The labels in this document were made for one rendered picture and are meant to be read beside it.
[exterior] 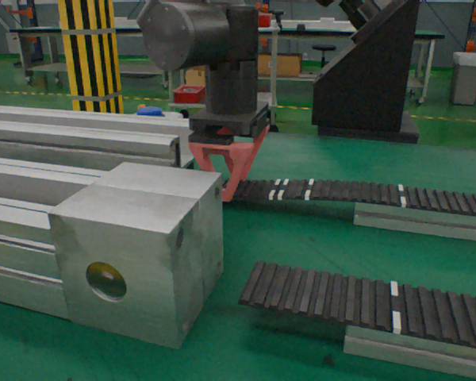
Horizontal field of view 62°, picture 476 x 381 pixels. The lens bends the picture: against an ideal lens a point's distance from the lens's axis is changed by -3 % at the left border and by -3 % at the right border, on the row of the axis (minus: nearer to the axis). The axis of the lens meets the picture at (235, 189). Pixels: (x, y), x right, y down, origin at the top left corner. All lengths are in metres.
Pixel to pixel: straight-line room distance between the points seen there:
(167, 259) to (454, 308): 0.19
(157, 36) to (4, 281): 0.24
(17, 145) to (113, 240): 0.33
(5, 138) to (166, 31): 0.29
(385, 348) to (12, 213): 0.28
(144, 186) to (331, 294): 0.16
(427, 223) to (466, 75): 4.92
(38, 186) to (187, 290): 0.18
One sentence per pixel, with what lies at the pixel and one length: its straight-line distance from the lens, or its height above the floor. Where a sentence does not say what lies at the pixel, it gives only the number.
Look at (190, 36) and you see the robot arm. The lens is 0.36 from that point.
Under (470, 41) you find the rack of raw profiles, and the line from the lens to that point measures 7.76.
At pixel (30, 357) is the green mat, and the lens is 0.33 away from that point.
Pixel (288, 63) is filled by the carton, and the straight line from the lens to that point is 5.25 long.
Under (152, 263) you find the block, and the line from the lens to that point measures 0.26.
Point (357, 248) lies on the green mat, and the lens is 0.42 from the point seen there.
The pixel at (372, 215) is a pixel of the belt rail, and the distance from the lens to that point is 0.46.
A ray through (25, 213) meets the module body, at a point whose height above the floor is 0.86.
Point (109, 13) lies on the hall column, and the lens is 3.80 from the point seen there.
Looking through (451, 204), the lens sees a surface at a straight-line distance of 0.47.
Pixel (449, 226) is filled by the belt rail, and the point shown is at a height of 0.79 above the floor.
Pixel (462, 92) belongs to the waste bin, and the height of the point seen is 0.14.
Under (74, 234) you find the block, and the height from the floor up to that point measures 0.86.
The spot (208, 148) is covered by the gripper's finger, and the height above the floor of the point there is 0.86.
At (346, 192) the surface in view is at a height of 0.81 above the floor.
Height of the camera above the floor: 1.00
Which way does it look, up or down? 24 degrees down
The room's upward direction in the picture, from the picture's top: straight up
